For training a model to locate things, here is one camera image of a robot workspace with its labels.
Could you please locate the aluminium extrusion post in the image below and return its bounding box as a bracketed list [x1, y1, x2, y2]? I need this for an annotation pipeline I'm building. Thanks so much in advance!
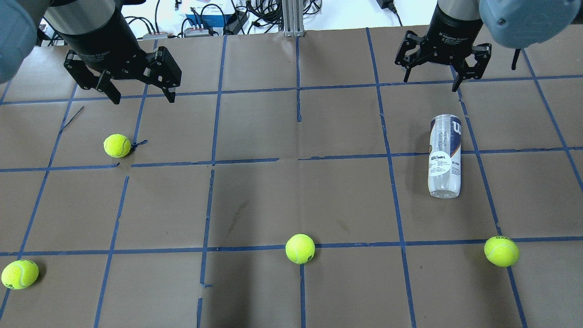
[281, 0, 305, 37]

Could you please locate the clear Wilson tennis ball can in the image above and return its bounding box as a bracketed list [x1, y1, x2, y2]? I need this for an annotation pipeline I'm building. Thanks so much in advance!
[427, 114, 462, 199]

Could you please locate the grey power strip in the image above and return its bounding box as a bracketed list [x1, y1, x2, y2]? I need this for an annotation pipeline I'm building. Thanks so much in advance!
[182, 27, 220, 38]

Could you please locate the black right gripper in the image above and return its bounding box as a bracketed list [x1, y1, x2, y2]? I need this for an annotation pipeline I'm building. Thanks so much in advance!
[394, 5, 492, 92]

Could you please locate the yellow tennis ball lower left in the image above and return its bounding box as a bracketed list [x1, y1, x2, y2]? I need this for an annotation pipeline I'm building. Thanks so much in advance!
[1, 260, 40, 289]

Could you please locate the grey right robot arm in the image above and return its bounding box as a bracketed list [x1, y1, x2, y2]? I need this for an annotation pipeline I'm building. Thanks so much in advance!
[395, 0, 582, 92]

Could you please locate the blue power supply box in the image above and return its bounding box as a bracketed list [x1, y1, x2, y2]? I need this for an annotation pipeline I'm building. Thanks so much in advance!
[186, 10, 244, 34]

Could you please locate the yellow tennis ball centre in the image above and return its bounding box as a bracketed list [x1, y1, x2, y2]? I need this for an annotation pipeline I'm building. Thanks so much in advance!
[285, 233, 315, 265]

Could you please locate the yellow tennis ball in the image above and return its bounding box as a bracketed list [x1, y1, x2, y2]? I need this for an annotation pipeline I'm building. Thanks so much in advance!
[285, 233, 315, 265]
[1, 260, 40, 289]
[103, 133, 132, 158]
[484, 236, 520, 267]

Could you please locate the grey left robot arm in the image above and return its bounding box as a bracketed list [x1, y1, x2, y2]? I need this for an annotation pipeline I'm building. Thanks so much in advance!
[0, 0, 182, 104]

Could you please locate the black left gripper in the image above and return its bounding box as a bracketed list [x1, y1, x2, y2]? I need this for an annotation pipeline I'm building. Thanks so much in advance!
[64, 12, 183, 105]

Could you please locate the yellow tennis ball upper left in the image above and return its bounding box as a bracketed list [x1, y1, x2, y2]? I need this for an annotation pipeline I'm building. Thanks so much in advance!
[103, 133, 132, 158]

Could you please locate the yellow tennis ball right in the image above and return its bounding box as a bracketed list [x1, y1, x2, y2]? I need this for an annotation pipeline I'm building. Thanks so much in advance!
[484, 236, 520, 267]

